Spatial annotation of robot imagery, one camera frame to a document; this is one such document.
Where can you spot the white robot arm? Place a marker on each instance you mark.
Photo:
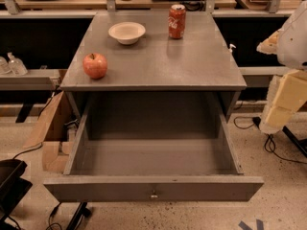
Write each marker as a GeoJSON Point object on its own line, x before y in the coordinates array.
{"type": "Point", "coordinates": [292, 41]}

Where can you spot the white ceramic bowl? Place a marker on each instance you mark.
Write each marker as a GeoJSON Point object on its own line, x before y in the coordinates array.
{"type": "Point", "coordinates": [127, 33]}

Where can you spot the small white pump bottle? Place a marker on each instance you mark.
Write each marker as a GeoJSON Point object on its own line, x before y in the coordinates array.
{"type": "Point", "coordinates": [231, 48]}

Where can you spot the clear sanitizer bottle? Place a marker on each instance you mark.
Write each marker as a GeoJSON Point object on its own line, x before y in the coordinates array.
{"type": "Point", "coordinates": [17, 66]}

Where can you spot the brown cardboard box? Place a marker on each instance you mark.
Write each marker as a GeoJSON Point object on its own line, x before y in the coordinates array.
{"type": "Point", "coordinates": [53, 132]}

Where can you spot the red apple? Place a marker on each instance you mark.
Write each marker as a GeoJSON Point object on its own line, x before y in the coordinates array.
{"type": "Point", "coordinates": [95, 65]}

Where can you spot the black office chair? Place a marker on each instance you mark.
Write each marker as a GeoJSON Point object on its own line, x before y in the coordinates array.
{"type": "Point", "coordinates": [12, 188]}

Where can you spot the grey cabinet with top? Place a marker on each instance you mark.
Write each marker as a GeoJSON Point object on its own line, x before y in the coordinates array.
{"type": "Point", "coordinates": [198, 61]}

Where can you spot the red cola can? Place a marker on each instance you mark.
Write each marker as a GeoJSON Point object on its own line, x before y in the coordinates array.
{"type": "Point", "coordinates": [176, 21]}

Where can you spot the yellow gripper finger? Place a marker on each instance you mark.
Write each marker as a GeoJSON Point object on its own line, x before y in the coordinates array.
{"type": "Point", "coordinates": [286, 95]}
{"type": "Point", "coordinates": [269, 45]}

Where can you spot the metal drawer knob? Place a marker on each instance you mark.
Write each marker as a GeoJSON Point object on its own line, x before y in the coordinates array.
{"type": "Point", "coordinates": [153, 195]}

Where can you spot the open grey top drawer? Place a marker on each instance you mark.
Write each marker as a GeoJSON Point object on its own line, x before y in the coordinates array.
{"type": "Point", "coordinates": [131, 143]}

